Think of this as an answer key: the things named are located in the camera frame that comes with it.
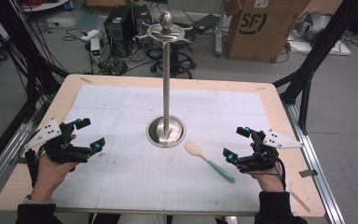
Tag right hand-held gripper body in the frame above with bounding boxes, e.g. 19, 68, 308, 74
237, 128, 306, 174

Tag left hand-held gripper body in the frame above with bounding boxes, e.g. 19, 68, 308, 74
22, 117, 91, 165

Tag person's right hand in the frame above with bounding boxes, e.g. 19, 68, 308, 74
249, 142, 286, 193

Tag person's left hand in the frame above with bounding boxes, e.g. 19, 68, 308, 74
30, 133, 78, 203

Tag grey tape strip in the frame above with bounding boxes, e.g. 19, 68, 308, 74
298, 168, 319, 178

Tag white grid mat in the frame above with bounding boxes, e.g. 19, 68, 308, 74
51, 84, 293, 213

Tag thin wooden stick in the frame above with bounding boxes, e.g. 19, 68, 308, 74
288, 189, 312, 215

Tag white device with green light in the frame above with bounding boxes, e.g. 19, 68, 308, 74
89, 37, 103, 63

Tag silver metal utensil stand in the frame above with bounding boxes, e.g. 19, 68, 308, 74
135, 10, 194, 149

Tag white power strip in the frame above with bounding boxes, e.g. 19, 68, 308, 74
80, 29, 101, 42

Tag black office chair base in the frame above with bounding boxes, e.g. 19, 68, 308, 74
145, 31, 199, 80

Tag black computer tower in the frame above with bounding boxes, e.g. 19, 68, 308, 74
103, 4, 138, 59

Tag brown cardboard box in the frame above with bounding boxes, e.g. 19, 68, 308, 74
225, 0, 312, 63

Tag black power adapter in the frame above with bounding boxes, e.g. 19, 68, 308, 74
192, 13, 221, 35

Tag grey rounded appliance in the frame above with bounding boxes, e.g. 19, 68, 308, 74
293, 10, 333, 42

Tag cream spatula with teal handle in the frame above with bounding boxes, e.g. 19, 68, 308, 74
184, 138, 237, 184

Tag aluminium rail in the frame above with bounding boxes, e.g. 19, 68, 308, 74
0, 102, 51, 204
281, 100, 347, 224

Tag black metal frame post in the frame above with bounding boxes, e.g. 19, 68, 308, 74
272, 0, 358, 135
0, 0, 70, 125

